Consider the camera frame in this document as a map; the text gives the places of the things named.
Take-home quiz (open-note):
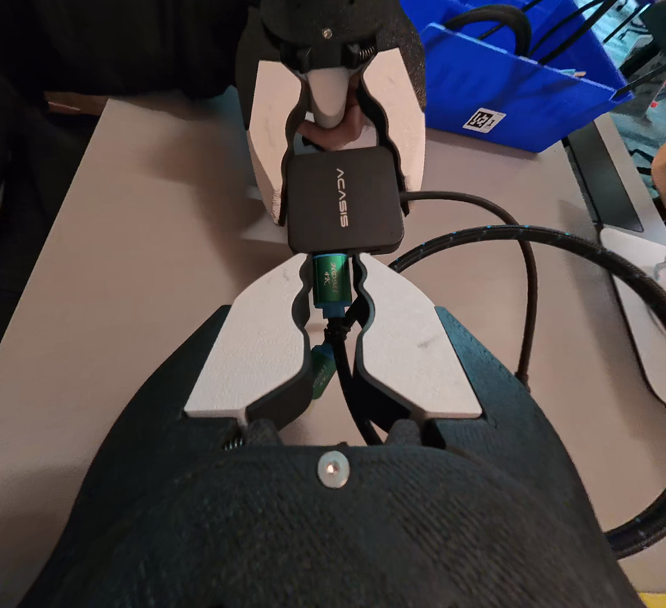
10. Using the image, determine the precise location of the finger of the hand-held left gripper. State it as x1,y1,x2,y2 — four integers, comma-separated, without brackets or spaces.
247,59,313,227
358,47,427,217

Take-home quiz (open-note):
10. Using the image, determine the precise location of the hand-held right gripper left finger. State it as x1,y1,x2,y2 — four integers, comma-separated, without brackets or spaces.
183,252,313,427

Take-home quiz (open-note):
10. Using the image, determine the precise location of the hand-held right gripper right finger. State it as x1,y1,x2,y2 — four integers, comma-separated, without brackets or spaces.
353,252,484,425

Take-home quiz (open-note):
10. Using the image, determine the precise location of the blue plastic bin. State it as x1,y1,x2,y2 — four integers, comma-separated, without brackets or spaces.
367,0,635,153

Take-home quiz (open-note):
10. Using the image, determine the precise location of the square adapter hub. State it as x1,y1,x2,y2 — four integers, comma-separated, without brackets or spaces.
285,146,405,255

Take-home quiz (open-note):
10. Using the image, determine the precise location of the person's left forearm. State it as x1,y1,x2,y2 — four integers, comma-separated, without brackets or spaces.
0,0,258,101

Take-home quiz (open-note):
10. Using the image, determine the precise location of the person's left hand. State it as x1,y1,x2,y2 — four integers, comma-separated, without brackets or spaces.
298,90,367,152

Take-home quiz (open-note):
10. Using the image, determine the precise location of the wooden document stand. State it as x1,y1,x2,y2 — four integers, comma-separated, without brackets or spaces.
598,228,666,406

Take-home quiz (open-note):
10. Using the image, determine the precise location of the person's dark clothing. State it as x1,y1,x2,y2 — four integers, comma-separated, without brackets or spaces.
0,77,107,343

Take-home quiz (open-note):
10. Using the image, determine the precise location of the black hub cable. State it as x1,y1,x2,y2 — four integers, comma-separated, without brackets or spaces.
398,191,539,385

